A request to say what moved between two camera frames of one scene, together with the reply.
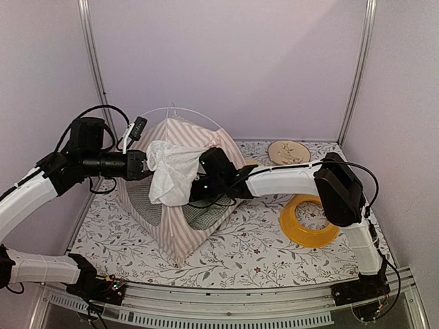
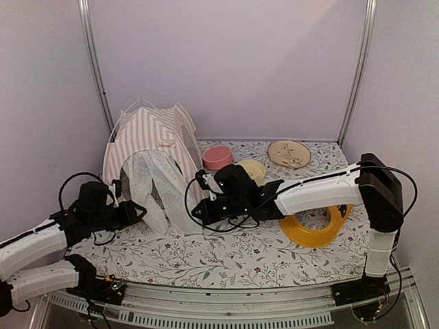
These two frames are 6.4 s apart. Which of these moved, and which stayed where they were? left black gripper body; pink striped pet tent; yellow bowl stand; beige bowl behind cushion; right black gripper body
Moved: right black gripper body; left black gripper body; pink striped pet tent
Stayed: yellow bowl stand; beige bowl behind cushion
